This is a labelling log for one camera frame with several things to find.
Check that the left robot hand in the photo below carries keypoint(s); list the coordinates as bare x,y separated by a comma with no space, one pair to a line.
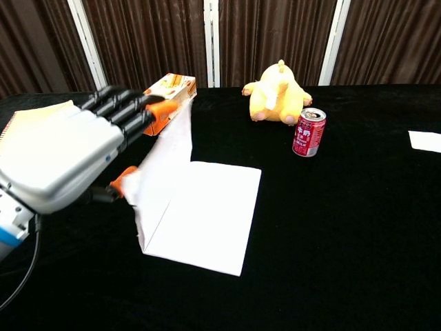
58,155

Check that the white cloth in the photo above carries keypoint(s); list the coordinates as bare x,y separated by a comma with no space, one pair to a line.
203,213

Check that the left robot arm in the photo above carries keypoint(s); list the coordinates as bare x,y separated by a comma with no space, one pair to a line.
10,220

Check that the cream spiral notebook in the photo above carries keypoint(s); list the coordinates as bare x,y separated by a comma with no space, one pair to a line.
32,115

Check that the orange biscuit box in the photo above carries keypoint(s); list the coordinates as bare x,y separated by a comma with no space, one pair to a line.
172,93

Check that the yellow plush toy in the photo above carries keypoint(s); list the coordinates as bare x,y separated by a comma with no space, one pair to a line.
275,96

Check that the brown pleated curtain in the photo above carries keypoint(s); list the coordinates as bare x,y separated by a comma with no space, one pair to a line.
275,34

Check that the red milk can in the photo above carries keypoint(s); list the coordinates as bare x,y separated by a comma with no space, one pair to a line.
309,132

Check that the black table cloth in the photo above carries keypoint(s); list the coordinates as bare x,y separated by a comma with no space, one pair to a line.
344,224

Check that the white paper sheet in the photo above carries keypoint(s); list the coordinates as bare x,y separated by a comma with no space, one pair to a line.
427,141

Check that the white screen frame post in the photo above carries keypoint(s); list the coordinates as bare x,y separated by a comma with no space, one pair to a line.
212,43
87,43
333,43

